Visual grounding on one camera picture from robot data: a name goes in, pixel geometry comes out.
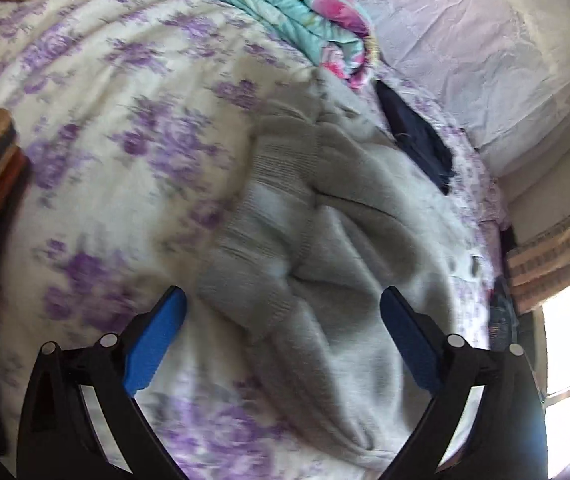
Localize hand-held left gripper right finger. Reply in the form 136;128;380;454
379;285;550;480

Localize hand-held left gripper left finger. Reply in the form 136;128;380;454
15;285;188;480

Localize grey pants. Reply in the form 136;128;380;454
195;67;466;466

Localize folded dark navy pants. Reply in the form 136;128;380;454
375;80;454;196

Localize brick pattern curtain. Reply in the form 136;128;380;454
507;210;570;311

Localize purple floral bedsheet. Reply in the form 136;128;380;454
0;0;510;480

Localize white lace headboard cover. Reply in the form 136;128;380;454
290;0;570;176

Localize folded teal pink floral quilt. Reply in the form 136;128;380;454
192;0;373;88

